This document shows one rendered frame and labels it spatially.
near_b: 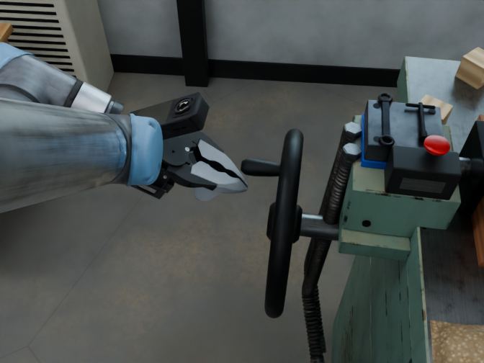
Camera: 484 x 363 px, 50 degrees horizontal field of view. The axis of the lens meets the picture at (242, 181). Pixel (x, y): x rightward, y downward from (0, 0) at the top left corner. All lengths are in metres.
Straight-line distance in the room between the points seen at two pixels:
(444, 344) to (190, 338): 1.06
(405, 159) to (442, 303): 0.18
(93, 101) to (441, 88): 0.57
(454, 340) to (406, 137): 0.25
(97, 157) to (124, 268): 1.31
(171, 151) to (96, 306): 1.07
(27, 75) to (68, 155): 0.29
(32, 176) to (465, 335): 0.48
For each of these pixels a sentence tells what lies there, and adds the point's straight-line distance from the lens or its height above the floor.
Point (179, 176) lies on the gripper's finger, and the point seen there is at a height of 0.96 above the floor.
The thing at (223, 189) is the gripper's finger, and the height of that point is 0.93.
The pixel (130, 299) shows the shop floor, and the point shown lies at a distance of 1.68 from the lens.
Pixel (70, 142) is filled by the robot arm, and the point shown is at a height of 1.20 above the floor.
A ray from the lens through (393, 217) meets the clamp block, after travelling 0.71.
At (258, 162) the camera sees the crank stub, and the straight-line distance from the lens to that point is 0.71.
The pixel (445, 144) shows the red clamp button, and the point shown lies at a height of 1.02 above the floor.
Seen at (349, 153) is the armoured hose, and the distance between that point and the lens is 0.69.
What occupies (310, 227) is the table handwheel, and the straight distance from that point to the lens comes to 0.79.
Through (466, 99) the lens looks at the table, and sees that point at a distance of 0.93.
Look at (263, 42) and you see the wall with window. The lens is 2.20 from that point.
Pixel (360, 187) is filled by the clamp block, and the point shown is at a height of 0.96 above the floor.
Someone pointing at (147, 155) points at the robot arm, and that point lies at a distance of 0.53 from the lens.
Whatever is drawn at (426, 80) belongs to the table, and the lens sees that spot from 0.95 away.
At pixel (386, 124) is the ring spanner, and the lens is 0.69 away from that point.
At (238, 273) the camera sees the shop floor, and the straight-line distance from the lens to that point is 1.68.
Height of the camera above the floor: 1.47
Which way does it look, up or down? 51 degrees down
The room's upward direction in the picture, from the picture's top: straight up
